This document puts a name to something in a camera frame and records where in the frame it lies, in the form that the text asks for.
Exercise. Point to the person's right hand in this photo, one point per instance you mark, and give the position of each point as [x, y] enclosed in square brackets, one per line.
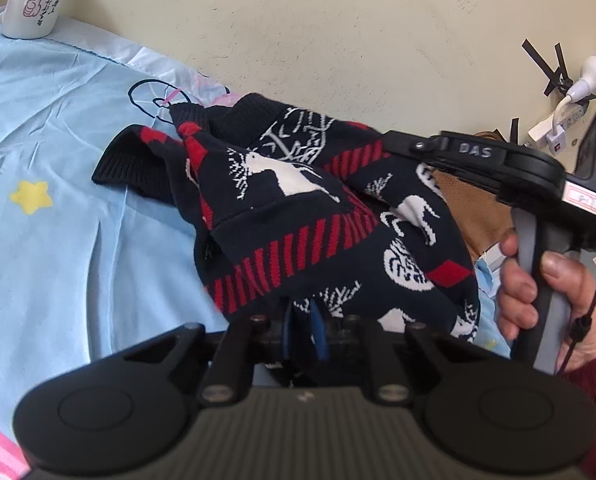
[515, 305]

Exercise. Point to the white lamp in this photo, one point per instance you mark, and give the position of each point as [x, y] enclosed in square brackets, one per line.
[595, 72]

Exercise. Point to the black tape strip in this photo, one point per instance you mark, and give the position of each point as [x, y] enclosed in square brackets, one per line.
[560, 65]
[539, 57]
[558, 85]
[514, 130]

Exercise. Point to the white power strip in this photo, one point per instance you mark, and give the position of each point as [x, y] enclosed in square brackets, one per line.
[568, 120]

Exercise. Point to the dark reindeer pattern knit sweater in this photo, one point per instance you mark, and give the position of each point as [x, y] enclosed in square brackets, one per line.
[298, 220]

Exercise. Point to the light blue printed bed sheet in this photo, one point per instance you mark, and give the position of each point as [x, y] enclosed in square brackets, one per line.
[53, 260]

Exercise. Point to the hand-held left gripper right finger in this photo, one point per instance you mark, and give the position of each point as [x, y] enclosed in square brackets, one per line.
[320, 342]

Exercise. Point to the brown seat cushion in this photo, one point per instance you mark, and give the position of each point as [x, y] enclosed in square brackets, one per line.
[473, 215]

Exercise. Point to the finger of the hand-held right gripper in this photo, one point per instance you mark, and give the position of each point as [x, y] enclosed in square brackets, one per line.
[448, 152]

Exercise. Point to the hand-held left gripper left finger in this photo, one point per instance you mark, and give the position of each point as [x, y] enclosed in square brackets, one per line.
[286, 341]

